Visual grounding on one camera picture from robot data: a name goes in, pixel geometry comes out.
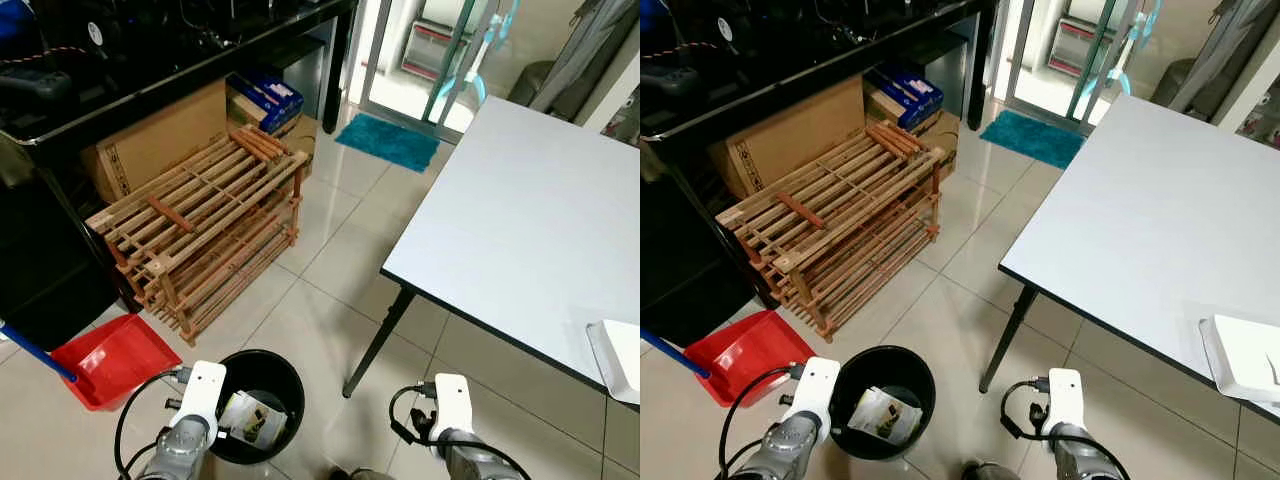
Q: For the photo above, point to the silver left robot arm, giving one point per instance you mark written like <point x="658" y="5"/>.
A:
<point x="780" y="450"/>
<point x="180" y="450"/>

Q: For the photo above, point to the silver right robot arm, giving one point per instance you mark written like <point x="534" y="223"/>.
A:
<point x="470" y="460"/>
<point x="1080" y="460"/>

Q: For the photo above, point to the white printed trash packet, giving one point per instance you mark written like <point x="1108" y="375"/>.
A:
<point x="885" y="415"/>
<point x="250" y="420"/>

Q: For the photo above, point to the black round rubbish bin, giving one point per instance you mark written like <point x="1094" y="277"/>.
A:
<point x="265" y="370"/>
<point x="890" y="367"/>

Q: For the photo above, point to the white foam tray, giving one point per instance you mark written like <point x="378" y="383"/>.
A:
<point x="1245" y="355"/>
<point x="620" y="360"/>

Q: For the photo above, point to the white table with black legs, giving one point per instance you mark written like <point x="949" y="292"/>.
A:
<point x="530" y="220"/>
<point x="1160" y="220"/>

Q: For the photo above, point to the teal floor mat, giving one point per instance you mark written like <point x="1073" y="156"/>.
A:
<point x="388" y="142"/>
<point x="1032" y="138"/>

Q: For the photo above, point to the red plastic dustpan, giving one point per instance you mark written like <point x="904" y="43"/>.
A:
<point x="750" y="355"/>
<point x="115" y="360"/>

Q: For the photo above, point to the wooden slatted shoe rack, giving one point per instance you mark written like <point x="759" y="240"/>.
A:
<point x="200" y="215"/>
<point x="830" y="210"/>

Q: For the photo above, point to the small brown cardboard box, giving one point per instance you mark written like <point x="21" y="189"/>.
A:
<point x="295" y="135"/>
<point x="940" y="130"/>

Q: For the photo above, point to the black cabinet under desk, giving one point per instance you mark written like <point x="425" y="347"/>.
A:
<point x="685" y="255"/>
<point x="45" y="260"/>

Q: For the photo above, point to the blue printed carton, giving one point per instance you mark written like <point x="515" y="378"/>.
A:
<point x="905" y="95"/>
<point x="268" y="98"/>

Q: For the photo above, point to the glass sliding door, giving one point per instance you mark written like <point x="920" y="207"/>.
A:
<point x="1030" y="55"/>
<point x="385" y="60"/>

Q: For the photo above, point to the white box with red stripes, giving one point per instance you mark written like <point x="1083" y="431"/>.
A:
<point x="430" y="50"/>
<point x="1075" y="45"/>

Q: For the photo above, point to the large brown cardboard box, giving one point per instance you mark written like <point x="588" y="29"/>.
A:
<point x="790" y="130"/>
<point x="160" y="135"/>

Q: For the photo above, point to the grey fabric cover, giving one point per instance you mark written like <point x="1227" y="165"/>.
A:
<point x="1225" y="45"/>
<point x="590" y="50"/>

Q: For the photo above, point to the small black fan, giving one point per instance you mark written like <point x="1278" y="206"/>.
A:
<point x="727" y="30"/>
<point x="96" y="32"/>

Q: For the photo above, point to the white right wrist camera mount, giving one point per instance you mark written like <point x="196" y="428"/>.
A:
<point x="452" y="405"/>
<point x="1065" y="400"/>

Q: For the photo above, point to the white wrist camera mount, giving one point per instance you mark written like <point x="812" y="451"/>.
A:
<point x="200" y="395"/>
<point x="452" y="405"/>
<point x="815" y="390"/>
<point x="1065" y="400"/>

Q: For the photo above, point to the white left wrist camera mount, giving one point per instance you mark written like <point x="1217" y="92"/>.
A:
<point x="815" y="390"/>
<point x="200" y="395"/>

